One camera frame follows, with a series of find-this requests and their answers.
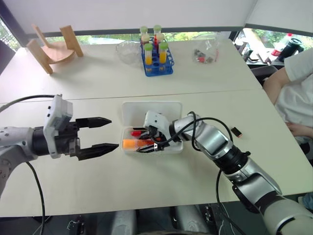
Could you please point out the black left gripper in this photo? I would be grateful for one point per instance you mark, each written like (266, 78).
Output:
(67, 138)

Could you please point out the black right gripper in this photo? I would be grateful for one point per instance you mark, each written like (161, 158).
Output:
(156, 135)

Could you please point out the red marker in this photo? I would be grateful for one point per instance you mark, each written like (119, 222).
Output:
(136, 133)

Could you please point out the orange marker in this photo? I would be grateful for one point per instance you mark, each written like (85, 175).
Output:
(129, 144)

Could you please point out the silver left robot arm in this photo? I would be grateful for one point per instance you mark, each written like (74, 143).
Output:
(17, 142)

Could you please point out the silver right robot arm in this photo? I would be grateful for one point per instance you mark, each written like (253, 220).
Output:
(247, 171)

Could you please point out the white plastic pencil case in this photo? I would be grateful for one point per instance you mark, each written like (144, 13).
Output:
(151, 110)

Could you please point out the person bare hand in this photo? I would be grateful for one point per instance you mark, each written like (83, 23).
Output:
(302, 129)

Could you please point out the blue test tube rack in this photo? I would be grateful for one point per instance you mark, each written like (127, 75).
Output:
(157, 67)

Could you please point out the grey rounded shape under table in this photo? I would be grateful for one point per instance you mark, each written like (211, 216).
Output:
(192, 219)
(125, 222)

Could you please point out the green capped orange liquid tube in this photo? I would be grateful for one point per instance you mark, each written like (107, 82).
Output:
(163, 51)
(148, 54)

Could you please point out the crumpled clear plastic bag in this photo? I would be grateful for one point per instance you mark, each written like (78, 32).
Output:
(128, 52)

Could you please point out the wooden curved stand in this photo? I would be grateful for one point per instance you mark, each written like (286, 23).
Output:
(57, 52)

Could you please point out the small black red cap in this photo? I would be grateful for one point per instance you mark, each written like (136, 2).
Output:
(237, 132)

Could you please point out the beige capped test tube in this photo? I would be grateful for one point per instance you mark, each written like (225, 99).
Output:
(145, 38)
(160, 37)

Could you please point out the clear bag with small parts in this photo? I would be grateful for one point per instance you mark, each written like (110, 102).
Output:
(205, 52)

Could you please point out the green capped test tube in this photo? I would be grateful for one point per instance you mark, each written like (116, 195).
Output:
(143, 30)
(157, 29)

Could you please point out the person in white shirt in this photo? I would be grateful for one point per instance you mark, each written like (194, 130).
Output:
(298, 98)

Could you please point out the red labelled soda bottle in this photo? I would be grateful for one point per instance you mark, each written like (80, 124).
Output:
(281, 46)

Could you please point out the black cylindrical cup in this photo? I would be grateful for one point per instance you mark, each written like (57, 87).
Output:
(292, 49)

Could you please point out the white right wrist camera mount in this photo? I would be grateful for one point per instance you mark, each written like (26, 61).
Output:
(156, 121)

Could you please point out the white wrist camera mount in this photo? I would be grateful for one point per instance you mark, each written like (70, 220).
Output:
(57, 115)
(156, 121)

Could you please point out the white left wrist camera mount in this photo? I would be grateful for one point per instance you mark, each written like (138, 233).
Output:
(57, 115)

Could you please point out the black bracket under table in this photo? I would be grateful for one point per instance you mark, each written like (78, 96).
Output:
(75, 225)

